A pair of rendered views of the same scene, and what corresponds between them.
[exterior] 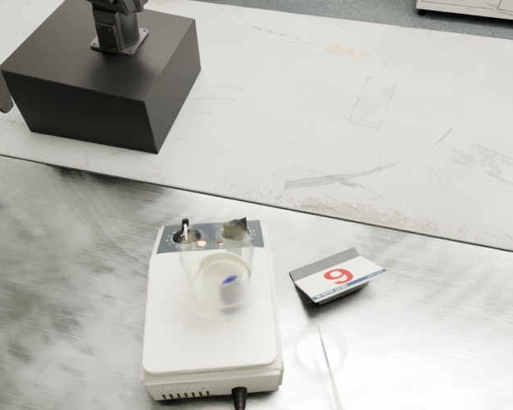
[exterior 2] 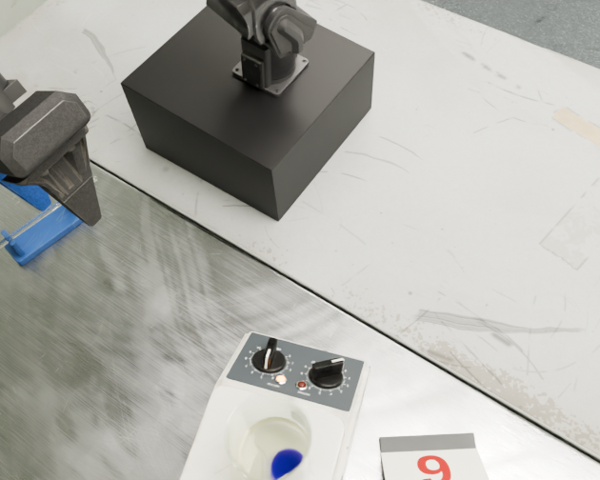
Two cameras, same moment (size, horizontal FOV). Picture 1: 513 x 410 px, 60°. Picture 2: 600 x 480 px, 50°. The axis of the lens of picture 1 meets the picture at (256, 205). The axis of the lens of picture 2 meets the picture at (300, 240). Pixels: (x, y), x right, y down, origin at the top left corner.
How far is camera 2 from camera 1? 0.19 m
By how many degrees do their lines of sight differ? 15
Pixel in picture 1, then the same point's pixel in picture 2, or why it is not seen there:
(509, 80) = not seen: outside the picture
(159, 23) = (326, 51)
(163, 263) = (226, 399)
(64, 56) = (199, 80)
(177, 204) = (279, 299)
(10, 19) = not seen: outside the picture
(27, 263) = (99, 321)
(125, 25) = (277, 61)
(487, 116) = not seen: outside the picture
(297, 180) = (437, 311)
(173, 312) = (216, 465)
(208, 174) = (330, 269)
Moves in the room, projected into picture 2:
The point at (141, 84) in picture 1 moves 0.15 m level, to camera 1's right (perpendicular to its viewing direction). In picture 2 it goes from (275, 143) to (412, 179)
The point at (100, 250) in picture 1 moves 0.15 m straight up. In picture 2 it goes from (177, 331) to (141, 263)
